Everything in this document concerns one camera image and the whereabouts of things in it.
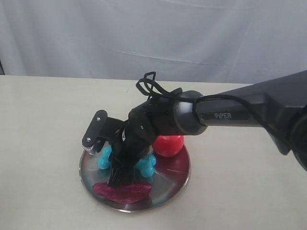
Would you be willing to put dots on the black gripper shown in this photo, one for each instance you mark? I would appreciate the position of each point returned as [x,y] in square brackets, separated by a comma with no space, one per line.
[145,123]

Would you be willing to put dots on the turquoise toy bone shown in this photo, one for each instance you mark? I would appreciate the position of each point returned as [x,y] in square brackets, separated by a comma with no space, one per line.
[145,165]

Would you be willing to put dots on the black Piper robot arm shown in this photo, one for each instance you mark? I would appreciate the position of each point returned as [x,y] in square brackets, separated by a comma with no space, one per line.
[279,106]

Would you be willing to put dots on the purple toy meat slice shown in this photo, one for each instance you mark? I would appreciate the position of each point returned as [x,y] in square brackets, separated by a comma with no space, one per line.
[126,194]

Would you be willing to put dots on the round stainless steel plate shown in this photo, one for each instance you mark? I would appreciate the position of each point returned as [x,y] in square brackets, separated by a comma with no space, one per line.
[170,177]

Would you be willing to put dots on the red toy apple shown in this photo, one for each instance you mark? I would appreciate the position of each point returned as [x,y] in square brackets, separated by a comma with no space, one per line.
[168,146]

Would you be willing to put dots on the white backdrop cloth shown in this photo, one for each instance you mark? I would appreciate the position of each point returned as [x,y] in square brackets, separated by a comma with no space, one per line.
[236,41]

